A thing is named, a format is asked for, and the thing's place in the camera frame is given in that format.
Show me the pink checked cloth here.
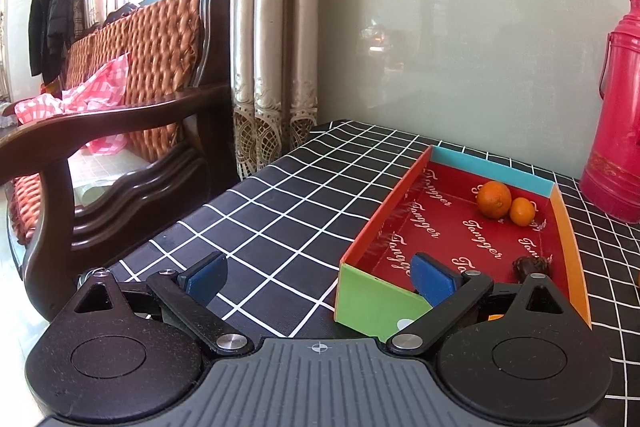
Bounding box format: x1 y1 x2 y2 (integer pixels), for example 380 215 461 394
14 52 132 155

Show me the black white checked tablecloth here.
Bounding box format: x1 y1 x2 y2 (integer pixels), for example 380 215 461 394
102 119 640 427

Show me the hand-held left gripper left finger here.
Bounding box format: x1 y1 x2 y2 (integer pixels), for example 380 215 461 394
47 251 256 355

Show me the red thermos flask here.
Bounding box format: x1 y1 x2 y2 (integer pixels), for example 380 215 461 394
580 0 640 224

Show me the large orange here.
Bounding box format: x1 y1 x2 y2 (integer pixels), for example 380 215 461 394
476 181 513 220

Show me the dark wrinkled date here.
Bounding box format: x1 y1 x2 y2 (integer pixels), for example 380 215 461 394
512 255 552 283

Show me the dark wooden sofa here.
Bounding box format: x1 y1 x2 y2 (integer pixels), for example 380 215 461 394
0 0 238 323

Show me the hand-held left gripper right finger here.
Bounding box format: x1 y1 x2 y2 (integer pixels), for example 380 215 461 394
387 252 590 354

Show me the small orange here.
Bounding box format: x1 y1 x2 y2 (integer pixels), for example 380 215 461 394
509 197 536 226

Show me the beige lace curtain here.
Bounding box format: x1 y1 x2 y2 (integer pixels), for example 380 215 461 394
230 0 321 180

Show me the black hanging coat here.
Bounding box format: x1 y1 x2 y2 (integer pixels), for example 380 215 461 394
47 0 87 52
27 0 53 78

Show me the colourful cardboard box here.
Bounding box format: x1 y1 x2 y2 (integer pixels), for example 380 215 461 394
334 145 592 339

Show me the white panel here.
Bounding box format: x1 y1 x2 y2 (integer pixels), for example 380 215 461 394
2 0 51 100

